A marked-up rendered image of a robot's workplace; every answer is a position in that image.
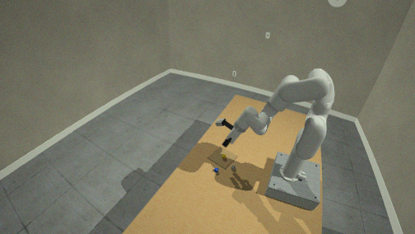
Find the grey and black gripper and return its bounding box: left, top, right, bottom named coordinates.
left=222, top=126, right=242, bottom=147

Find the tan textured mat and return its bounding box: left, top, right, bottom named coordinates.
left=208, top=147, right=238, bottom=169

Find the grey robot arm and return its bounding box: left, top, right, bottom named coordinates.
left=215, top=68, right=334, bottom=182

